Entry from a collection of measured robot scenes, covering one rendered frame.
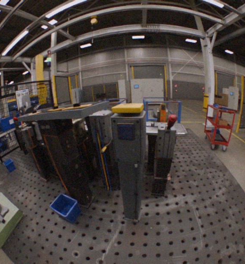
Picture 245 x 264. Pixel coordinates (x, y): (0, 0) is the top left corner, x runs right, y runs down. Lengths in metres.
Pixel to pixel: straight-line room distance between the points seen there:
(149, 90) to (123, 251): 8.41
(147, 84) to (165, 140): 8.11
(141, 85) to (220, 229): 8.36
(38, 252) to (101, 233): 0.31
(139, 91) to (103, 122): 8.03
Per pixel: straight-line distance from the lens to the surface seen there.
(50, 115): 0.30
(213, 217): 0.63
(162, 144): 0.41
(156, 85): 8.53
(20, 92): 1.70
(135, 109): 0.22
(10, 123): 1.43
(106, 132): 0.44
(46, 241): 0.61
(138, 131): 0.23
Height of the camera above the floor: 1.19
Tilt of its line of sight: 21 degrees down
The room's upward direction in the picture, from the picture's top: 4 degrees counter-clockwise
